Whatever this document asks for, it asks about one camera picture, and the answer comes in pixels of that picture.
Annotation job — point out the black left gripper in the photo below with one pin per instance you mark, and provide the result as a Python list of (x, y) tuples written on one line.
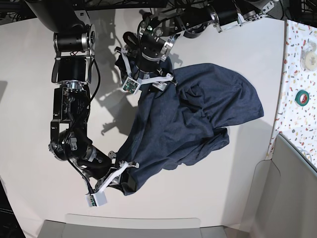
[(155, 44)]

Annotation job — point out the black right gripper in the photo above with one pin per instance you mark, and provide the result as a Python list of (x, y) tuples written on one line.
[(90, 162)]

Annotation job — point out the navy blue t-shirt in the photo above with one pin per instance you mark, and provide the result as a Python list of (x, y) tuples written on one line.
[(187, 121)]

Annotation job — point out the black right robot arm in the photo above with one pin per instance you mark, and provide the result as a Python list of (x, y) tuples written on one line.
[(74, 38)]

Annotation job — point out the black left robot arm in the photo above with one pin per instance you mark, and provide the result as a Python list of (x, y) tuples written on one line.
[(191, 19)]

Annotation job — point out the grey plastic bin front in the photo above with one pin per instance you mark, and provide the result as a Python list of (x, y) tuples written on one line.
[(83, 226)]

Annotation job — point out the grey plastic bin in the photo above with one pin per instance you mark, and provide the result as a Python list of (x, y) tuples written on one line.
[(83, 226), (282, 202)]

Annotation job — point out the grey plastic bin right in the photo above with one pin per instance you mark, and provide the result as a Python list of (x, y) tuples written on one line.
[(282, 202)]

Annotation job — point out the clear tape dispenser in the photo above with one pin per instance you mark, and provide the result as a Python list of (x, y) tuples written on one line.
[(308, 58)]

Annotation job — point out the green tape roll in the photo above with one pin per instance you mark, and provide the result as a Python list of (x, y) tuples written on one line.
[(302, 98)]

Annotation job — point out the terrazzo patterned side table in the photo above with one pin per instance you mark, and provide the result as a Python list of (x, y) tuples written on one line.
[(298, 124)]

